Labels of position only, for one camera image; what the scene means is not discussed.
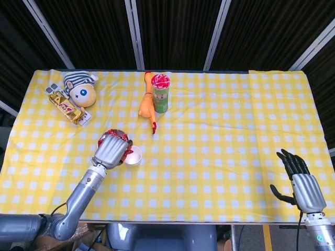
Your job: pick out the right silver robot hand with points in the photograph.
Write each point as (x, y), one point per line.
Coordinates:
(308, 192)

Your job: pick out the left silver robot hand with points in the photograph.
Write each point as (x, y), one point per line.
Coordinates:
(110, 151)

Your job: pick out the red candy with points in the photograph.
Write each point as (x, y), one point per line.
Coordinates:
(127, 153)
(112, 131)
(124, 137)

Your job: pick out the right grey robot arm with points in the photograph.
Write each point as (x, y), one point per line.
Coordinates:
(320, 235)

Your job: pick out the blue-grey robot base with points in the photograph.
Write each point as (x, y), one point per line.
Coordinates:
(162, 238)

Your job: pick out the white paper cup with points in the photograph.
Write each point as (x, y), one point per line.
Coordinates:
(134, 157)

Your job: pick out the round metal plate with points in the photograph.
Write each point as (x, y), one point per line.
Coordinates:
(118, 134)

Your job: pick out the orange rubber chicken toy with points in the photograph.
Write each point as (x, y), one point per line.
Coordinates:
(146, 104)

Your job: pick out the gold chocolate bar pack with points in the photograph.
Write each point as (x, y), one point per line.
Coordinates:
(65, 107)

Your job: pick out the plush toy striped hat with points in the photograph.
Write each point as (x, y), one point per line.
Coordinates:
(82, 94)

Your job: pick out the green chips can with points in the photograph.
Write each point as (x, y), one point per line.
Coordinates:
(161, 100)

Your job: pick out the brown cardboard box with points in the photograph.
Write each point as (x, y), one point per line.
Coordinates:
(81, 232)

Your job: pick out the white remote grey buttons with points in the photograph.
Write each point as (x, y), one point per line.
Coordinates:
(52, 87)

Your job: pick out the yellow checkered tablecloth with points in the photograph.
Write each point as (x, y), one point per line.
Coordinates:
(209, 157)

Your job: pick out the silver partition post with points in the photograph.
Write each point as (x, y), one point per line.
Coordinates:
(8, 108)
(332, 152)
(217, 34)
(134, 34)
(311, 48)
(47, 31)

